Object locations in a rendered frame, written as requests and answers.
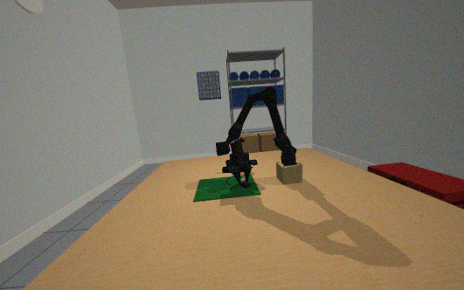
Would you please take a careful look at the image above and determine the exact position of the green circuit board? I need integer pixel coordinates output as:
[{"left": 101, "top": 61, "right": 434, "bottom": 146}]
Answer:
[{"left": 193, "top": 175, "right": 261, "bottom": 202}]

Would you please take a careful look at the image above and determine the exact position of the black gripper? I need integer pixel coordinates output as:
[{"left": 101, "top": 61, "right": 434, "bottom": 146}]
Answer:
[{"left": 222, "top": 151, "right": 258, "bottom": 184}]

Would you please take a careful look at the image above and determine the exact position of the black cable with plug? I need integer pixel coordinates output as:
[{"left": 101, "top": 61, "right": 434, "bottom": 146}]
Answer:
[{"left": 234, "top": 181, "right": 251, "bottom": 188}]

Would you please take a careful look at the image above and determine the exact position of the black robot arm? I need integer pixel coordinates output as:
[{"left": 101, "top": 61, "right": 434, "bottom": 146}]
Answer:
[{"left": 216, "top": 86, "right": 298, "bottom": 166}]

